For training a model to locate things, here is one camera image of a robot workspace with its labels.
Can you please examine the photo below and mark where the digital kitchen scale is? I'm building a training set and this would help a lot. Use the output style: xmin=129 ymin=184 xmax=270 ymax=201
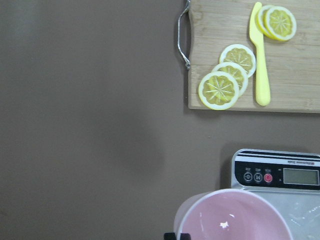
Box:
xmin=230 ymin=149 xmax=320 ymax=240

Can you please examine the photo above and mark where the wooden cutting board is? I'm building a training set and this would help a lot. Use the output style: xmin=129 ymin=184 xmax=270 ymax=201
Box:
xmin=186 ymin=0 xmax=320 ymax=113

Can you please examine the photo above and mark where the lemon slice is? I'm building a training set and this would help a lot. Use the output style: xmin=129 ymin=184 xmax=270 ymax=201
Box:
xmin=219 ymin=44 xmax=256 ymax=78
xmin=256 ymin=4 xmax=275 ymax=39
xmin=212 ymin=62 xmax=249 ymax=96
xmin=263 ymin=6 xmax=297 ymax=42
xmin=197 ymin=71 xmax=240 ymax=111

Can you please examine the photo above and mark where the pink plastic cup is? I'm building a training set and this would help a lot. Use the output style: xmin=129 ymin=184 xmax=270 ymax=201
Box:
xmin=173 ymin=189 xmax=293 ymax=240

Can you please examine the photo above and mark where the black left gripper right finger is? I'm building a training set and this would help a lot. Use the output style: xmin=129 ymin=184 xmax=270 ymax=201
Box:
xmin=180 ymin=233 xmax=191 ymax=240

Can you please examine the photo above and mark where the yellow plastic knife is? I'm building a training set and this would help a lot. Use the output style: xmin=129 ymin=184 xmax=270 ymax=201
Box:
xmin=249 ymin=2 xmax=271 ymax=106

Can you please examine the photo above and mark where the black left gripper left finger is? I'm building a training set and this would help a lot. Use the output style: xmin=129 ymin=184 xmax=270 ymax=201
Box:
xmin=163 ymin=232 xmax=176 ymax=240

